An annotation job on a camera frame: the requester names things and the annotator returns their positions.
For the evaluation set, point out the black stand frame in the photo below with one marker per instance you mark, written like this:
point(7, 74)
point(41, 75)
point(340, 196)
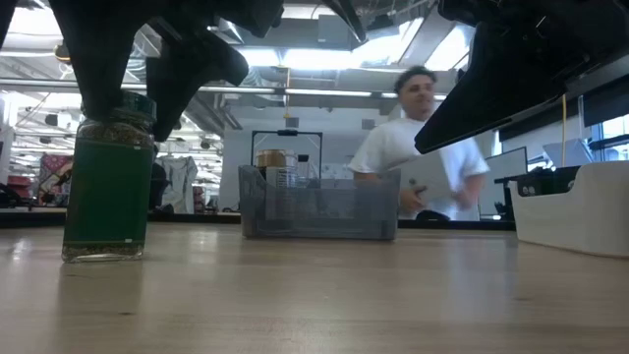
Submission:
point(287, 132)

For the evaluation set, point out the white computer monitor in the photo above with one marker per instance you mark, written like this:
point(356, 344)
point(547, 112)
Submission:
point(508, 187)

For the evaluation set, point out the black dome object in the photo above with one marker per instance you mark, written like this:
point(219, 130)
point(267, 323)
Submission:
point(432, 216)

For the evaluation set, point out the ceiling light strip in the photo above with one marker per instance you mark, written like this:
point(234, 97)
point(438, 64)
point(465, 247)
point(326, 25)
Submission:
point(324, 92)

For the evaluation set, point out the colourful patterned cloth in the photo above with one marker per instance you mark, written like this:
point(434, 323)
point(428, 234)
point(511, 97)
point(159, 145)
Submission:
point(51, 172)

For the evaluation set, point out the black aluminium table frame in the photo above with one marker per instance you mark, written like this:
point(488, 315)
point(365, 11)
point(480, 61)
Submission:
point(196, 218)

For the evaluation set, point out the person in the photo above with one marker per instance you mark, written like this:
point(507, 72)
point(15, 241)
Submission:
point(158, 187)
point(393, 142)

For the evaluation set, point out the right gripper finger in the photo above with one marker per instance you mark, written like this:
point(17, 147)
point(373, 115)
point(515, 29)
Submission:
point(506, 83)

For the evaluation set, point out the grey hanging garment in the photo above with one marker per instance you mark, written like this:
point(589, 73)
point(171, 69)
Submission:
point(179, 182)

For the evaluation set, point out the gold-lidded glass seasoning jar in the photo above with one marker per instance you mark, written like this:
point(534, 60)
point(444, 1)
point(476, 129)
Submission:
point(275, 158)

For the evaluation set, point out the green-lidded glass spice jar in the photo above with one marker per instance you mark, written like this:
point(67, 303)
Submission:
point(108, 196)

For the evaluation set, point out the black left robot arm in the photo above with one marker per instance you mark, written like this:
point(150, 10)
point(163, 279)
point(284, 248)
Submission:
point(5, 19)

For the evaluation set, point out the grey laptop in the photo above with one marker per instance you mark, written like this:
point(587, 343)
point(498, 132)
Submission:
point(427, 177)

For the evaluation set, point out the white plastic bin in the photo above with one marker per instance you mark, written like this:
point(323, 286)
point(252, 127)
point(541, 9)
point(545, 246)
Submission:
point(575, 221)

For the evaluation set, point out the grey translucent plastic bin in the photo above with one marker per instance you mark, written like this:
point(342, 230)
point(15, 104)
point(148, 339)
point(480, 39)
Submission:
point(319, 218)

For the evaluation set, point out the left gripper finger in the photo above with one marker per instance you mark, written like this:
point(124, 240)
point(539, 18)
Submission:
point(103, 54)
point(196, 64)

